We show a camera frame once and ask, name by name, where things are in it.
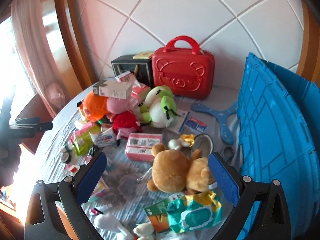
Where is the white rabbit plush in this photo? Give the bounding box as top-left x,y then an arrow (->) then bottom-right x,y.
94,214 -> 135,240

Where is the red white flat box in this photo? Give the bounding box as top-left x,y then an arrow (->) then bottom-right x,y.
64,164 -> 80,175

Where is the pink curtain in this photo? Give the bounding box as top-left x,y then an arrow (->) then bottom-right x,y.
11,0 -> 66,98

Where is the small yellow white plush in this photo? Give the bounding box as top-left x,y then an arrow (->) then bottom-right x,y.
168,134 -> 195,150

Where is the pink white tube box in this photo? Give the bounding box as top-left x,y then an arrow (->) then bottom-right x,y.
89,204 -> 113,217

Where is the pink box pack barcode label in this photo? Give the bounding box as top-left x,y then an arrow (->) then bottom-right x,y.
126,133 -> 163,161

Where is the orange plush toy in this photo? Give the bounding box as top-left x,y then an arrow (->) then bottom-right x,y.
79,91 -> 110,120

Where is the green frog plush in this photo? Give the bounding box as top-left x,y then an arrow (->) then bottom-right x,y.
139,86 -> 180,128

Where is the blue red card pack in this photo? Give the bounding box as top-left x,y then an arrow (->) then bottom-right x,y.
185,117 -> 208,132

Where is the white blue toothpaste box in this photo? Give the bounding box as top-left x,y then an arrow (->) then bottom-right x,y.
91,127 -> 118,147

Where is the brown bear plush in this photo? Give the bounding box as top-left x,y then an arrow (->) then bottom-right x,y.
147,144 -> 217,193

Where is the small beige box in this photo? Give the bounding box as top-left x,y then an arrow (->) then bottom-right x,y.
132,51 -> 153,60

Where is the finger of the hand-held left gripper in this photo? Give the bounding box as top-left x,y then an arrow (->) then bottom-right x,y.
14,116 -> 42,126
10,122 -> 54,138

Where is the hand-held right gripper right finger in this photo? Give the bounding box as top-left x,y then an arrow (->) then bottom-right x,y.
207,152 -> 292,240

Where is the pink green pack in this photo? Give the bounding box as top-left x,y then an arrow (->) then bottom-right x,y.
71,124 -> 102,155

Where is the pink plastic bag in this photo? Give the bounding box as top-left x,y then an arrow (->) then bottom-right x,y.
46,82 -> 66,102

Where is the blue plastic crate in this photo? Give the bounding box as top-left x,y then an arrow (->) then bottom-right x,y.
236,52 -> 320,240

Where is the clear blister package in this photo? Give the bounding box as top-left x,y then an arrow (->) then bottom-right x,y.
172,110 -> 191,133

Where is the blue boomerang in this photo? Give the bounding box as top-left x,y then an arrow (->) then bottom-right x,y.
191,102 -> 239,145

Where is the red white long box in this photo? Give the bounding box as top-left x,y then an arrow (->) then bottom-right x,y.
74,119 -> 88,130

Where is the red bear suitcase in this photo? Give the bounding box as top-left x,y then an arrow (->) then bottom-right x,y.
152,36 -> 215,100

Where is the white duck plush blue outfit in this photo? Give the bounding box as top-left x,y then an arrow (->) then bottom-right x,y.
133,222 -> 157,240

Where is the pink pig plush red dress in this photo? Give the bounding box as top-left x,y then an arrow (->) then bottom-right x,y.
106,97 -> 143,147

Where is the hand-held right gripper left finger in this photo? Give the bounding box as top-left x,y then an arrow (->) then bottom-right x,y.
24,151 -> 108,240

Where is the white carton box on top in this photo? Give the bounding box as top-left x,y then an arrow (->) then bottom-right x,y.
92,80 -> 133,100

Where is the small pink white box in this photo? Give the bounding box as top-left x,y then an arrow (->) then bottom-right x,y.
115,71 -> 135,83

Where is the black gift box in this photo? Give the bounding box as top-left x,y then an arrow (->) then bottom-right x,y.
111,54 -> 153,87

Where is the green orange box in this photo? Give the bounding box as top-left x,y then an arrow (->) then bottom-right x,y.
143,197 -> 175,233

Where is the green wet wipes pack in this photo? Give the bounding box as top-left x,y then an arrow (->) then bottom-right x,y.
166,190 -> 222,233

